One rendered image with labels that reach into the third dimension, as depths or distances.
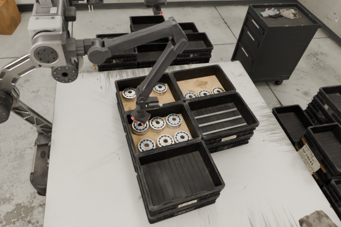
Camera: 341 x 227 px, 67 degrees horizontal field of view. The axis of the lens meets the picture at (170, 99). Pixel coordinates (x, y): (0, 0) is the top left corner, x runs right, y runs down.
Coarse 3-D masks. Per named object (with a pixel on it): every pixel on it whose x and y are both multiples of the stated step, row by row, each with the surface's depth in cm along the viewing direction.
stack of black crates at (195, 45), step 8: (200, 32) 286; (192, 40) 290; (200, 40) 293; (208, 40) 278; (192, 48) 282; (200, 48) 265; (208, 48) 267; (176, 56) 269; (184, 56) 269; (192, 56) 271; (200, 56) 273; (208, 56) 275; (176, 64) 275; (184, 64) 277
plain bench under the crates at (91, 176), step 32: (192, 64) 229; (224, 64) 234; (64, 96) 190; (96, 96) 193; (256, 96) 209; (64, 128) 171; (96, 128) 174; (256, 128) 186; (64, 160) 156; (96, 160) 158; (128, 160) 160; (224, 160) 166; (256, 160) 168; (288, 160) 170; (64, 192) 143; (96, 192) 144; (128, 192) 146; (224, 192) 151; (256, 192) 153; (288, 192) 155; (320, 192) 157; (64, 224) 132; (96, 224) 133; (128, 224) 134; (160, 224) 136; (192, 224) 137; (224, 224) 139; (256, 224) 140; (288, 224) 142
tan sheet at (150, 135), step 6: (180, 114) 172; (180, 126) 165; (186, 126) 165; (132, 132) 158; (150, 132) 160; (156, 132) 160; (162, 132) 160; (168, 132) 161; (174, 132) 161; (138, 138) 156; (144, 138) 156; (150, 138) 156; (156, 138) 157; (192, 138) 159; (156, 144) 154
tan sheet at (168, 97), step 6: (168, 90) 186; (150, 96) 180; (162, 96) 181; (168, 96) 182; (126, 102) 174; (132, 102) 175; (162, 102) 177; (168, 102) 178; (126, 108) 171; (132, 108) 171
